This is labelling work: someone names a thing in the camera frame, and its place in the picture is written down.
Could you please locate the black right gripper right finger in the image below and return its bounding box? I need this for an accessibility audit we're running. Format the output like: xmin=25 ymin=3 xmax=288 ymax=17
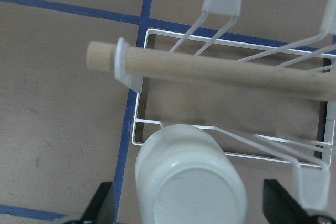
xmin=263 ymin=179 xmax=318 ymax=224

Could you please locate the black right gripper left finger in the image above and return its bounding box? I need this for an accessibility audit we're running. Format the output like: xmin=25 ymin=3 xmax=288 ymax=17
xmin=81 ymin=182 xmax=115 ymax=224

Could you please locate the white plastic cup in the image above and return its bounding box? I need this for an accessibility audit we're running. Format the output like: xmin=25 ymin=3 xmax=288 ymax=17
xmin=135 ymin=124 xmax=248 ymax=223

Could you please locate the white wire cup rack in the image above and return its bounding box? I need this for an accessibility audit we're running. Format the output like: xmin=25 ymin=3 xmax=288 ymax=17
xmin=86 ymin=0 xmax=335 ymax=210

